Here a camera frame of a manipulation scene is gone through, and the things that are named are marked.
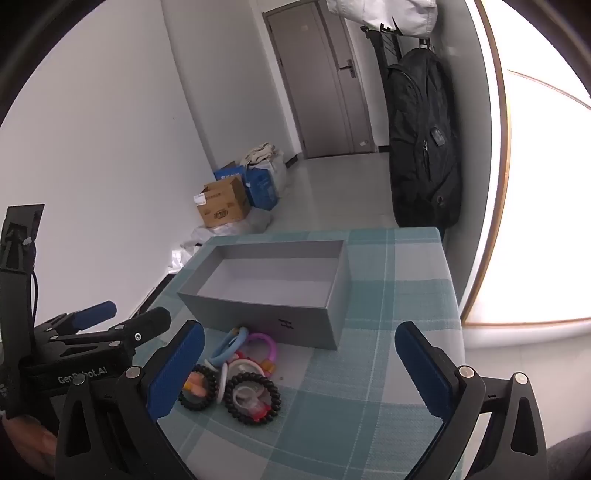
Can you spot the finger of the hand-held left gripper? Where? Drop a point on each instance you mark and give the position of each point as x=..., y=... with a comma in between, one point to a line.
x=94, y=311
x=147, y=321

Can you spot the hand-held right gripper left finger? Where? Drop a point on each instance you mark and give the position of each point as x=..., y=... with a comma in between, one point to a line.
x=173, y=369

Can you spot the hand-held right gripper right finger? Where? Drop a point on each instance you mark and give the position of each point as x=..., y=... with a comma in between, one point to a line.
x=427, y=371

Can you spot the pink pig charm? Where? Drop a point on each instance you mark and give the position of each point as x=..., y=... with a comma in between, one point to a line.
x=196, y=387

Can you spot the grey cardboard box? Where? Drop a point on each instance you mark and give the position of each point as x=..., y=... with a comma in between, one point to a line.
x=258, y=318

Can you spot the person's left forearm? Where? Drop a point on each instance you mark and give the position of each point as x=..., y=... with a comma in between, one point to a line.
x=16, y=461

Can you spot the person's left hand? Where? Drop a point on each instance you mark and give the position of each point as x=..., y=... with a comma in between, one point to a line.
x=27, y=434

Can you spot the teal checkered tablecloth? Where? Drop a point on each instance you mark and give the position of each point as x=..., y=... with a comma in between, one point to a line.
x=346, y=415

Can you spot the brown cardboard box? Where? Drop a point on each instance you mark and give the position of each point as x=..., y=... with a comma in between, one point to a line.
x=226, y=203

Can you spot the clear plastic wrapping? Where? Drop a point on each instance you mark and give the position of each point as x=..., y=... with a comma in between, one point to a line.
x=258, y=219

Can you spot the small blue cardboard box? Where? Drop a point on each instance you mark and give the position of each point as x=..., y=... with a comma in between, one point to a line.
x=226, y=170

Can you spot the large blue cardboard box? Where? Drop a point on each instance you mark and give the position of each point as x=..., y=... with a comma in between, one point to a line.
x=263, y=184

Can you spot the gold framed window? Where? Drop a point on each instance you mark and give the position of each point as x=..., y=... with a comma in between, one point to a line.
x=545, y=207

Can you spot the white tote bag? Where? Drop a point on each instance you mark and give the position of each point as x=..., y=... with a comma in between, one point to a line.
x=270, y=157

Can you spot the black backpack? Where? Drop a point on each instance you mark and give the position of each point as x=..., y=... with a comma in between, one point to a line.
x=420, y=138

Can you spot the grey door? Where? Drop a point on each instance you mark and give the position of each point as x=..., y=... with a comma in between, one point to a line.
x=318, y=92

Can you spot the black coat rack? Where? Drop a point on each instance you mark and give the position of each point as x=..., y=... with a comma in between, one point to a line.
x=388, y=46

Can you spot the white hanging garment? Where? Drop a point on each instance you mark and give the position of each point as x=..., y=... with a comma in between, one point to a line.
x=378, y=14

